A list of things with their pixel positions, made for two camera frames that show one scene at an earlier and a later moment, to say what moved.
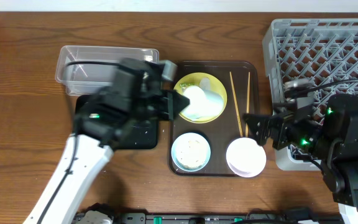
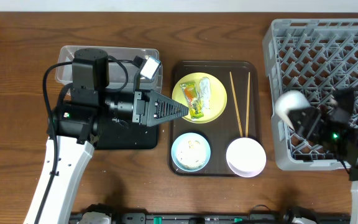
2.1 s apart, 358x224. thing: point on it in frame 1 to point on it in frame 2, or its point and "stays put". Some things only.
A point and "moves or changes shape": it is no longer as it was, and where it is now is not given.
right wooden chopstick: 247,107 stays put
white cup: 203,103 moves or changes shape
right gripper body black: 306,132 to 317,123
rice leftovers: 191,154 stays put
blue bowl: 191,152 stays put
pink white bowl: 245,157 stays put
